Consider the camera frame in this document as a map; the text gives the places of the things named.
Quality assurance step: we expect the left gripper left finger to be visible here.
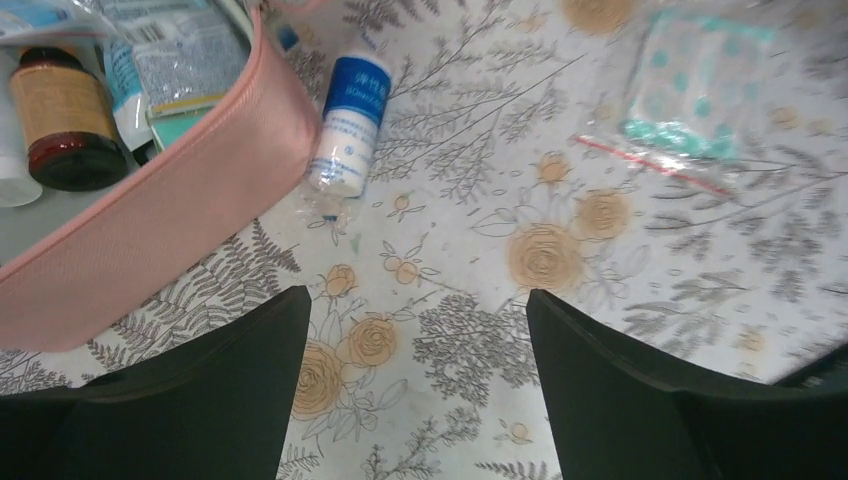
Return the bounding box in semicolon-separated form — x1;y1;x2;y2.
1;286;311;479

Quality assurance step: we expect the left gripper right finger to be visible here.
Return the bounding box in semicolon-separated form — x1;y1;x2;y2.
526;290;847;479

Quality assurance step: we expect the pink medicine kit case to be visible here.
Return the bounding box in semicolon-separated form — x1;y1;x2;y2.
1;1;320;352

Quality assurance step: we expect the brown bottle orange cap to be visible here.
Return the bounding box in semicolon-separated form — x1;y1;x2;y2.
8;46;129;192

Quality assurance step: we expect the white bottle blue label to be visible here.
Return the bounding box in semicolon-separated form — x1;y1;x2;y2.
307;50;392;198

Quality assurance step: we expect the clear bag teal strip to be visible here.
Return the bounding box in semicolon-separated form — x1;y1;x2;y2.
92;1;250;151

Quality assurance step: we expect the white bottle green label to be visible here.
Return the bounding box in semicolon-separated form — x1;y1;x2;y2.
1;51;43;208

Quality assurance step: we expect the blue white pouch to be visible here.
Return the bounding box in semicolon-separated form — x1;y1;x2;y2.
1;0;117;47

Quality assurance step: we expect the clear teal zip bag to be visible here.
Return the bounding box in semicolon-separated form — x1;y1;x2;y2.
572;1;778;198

